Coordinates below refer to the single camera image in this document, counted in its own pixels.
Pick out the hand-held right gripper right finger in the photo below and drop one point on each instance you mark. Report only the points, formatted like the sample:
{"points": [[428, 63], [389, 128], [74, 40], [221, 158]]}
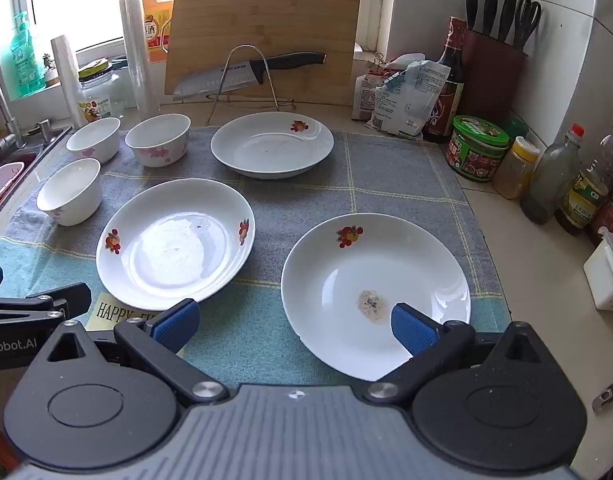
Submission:
{"points": [[411, 330]]}

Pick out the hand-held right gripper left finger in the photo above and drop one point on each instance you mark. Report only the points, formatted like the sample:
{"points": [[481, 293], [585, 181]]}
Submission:
{"points": [[176, 322]]}

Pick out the white plate one fruit print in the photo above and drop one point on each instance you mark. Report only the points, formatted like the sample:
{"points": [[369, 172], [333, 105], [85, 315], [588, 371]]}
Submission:
{"points": [[271, 150], [366, 270]]}

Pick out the white plate two fruit prints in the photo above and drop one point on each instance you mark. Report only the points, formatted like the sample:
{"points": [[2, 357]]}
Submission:
{"points": [[176, 245]]}

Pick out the white floral bowl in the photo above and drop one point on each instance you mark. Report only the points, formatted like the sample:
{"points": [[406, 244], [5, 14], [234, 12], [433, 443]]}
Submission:
{"points": [[159, 150], [69, 205], [94, 145]]}

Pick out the red white basin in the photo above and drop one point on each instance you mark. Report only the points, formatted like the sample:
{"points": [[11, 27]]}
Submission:
{"points": [[4, 180]]}

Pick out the steel sink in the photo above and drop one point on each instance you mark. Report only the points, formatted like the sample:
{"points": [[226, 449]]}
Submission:
{"points": [[31, 152]]}

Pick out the metal faucet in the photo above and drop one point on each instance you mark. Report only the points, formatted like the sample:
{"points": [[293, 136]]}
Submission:
{"points": [[6, 137]]}

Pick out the grey blue checked dish mat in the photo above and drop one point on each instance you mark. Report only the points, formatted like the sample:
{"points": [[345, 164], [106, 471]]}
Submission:
{"points": [[386, 185]]}

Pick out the metal sink lever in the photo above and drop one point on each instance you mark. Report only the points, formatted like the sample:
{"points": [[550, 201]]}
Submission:
{"points": [[45, 130]]}

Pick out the green lid sauce jar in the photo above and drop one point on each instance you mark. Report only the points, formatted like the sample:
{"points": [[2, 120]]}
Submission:
{"points": [[476, 155]]}

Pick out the yellow cap spice jar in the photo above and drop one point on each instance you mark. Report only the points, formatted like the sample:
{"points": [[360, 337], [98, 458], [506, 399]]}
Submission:
{"points": [[514, 172]]}

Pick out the glass jar yellow lid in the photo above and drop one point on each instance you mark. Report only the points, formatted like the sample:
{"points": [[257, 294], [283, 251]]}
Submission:
{"points": [[101, 100]]}

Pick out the clear bottle red cap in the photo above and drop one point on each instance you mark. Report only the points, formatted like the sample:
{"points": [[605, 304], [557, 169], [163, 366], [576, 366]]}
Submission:
{"points": [[546, 180]]}

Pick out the white plastic container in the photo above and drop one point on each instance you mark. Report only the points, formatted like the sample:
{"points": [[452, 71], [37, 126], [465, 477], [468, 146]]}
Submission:
{"points": [[606, 275]]}

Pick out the short white plastic roll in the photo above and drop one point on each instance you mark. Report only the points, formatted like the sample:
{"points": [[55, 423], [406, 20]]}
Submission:
{"points": [[69, 85]]}

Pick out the small potted plant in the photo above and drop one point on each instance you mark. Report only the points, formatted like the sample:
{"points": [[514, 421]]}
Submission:
{"points": [[50, 72]]}

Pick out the oil bottle yellow green label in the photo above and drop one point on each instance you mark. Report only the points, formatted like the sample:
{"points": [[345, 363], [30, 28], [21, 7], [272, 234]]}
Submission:
{"points": [[584, 200]]}

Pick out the green dish soap bottle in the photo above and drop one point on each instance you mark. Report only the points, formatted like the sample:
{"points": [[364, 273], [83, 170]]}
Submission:
{"points": [[26, 60]]}

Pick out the white blue printed bag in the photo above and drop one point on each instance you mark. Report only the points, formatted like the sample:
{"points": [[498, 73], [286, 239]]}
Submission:
{"points": [[406, 105]]}

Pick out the small green lid jar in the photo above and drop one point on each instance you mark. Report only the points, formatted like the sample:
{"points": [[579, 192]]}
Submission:
{"points": [[517, 130]]}

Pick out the red sauce bottle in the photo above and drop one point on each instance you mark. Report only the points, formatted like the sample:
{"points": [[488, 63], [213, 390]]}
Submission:
{"points": [[611, 220]]}

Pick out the dark soy sauce bottle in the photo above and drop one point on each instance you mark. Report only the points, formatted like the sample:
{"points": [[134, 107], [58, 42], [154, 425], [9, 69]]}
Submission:
{"points": [[449, 100]]}

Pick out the white red printed bag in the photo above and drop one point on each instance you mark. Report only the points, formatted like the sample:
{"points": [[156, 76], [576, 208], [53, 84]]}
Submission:
{"points": [[364, 95]]}

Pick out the tall clear plastic wrap roll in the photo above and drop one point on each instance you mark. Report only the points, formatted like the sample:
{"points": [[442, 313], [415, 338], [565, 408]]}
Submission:
{"points": [[136, 60]]}

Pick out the dark red knife block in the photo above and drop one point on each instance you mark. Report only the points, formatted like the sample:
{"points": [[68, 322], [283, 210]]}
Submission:
{"points": [[491, 75]]}

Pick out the black binder clip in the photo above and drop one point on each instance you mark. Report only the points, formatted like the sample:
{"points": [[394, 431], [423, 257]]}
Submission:
{"points": [[378, 62]]}

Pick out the small white dish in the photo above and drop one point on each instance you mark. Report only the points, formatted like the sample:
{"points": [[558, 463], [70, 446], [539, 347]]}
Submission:
{"points": [[358, 49]]}

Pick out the window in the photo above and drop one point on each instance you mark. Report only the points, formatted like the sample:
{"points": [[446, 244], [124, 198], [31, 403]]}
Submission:
{"points": [[86, 5]]}

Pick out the orange cooking wine jug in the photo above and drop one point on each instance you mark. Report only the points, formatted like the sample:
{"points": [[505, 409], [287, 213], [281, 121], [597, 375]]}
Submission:
{"points": [[154, 10]]}

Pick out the black scissors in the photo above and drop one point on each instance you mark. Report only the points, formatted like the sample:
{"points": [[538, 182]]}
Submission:
{"points": [[524, 30]]}

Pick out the bamboo cutting board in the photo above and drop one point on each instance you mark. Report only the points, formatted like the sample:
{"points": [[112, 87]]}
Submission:
{"points": [[286, 20]]}

